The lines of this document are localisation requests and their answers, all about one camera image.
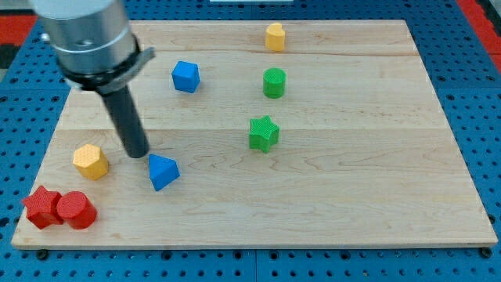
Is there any red cylinder block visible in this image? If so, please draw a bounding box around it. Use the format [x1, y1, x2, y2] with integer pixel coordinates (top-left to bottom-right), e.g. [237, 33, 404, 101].
[56, 191, 97, 230]

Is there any blue triangle block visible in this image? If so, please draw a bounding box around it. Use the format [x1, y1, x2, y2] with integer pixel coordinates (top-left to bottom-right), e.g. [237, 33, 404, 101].
[148, 154, 180, 191]

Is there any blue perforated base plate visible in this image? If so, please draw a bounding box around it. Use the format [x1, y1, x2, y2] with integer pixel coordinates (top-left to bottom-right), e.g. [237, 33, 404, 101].
[1, 0, 500, 281]

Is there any red star block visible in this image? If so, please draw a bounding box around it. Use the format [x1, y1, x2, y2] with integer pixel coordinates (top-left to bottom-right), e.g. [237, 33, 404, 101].
[22, 186, 63, 230]

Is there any green star block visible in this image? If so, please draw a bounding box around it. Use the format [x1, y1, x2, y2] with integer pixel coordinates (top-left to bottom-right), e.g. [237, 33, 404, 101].
[249, 115, 279, 154]

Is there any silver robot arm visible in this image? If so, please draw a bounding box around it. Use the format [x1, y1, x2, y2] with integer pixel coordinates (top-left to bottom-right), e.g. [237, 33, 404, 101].
[30, 0, 155, 158]

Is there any blue cube block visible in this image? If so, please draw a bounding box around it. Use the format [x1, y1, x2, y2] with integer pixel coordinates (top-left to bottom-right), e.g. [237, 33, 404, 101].
[171, 61, 200, 93]

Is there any wooden board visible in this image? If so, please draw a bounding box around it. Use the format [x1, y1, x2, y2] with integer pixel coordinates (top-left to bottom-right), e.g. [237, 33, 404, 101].
[12, 20, 498, 250]

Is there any green cylinder block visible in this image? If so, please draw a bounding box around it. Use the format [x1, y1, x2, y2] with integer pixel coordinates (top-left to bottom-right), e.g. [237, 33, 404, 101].
[263, 67, 287, 99]

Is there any yellow hexagon block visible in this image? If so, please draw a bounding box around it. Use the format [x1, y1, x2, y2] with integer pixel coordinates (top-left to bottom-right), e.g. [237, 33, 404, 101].
[73, 144, 109, 180]

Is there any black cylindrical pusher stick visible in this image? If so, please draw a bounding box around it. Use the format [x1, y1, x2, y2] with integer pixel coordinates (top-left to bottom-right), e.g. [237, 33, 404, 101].
[100, 86, 150, 158]

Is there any yellow heart block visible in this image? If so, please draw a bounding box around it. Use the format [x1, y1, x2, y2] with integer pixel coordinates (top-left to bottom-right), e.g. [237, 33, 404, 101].
[265, 23, 286, 52]

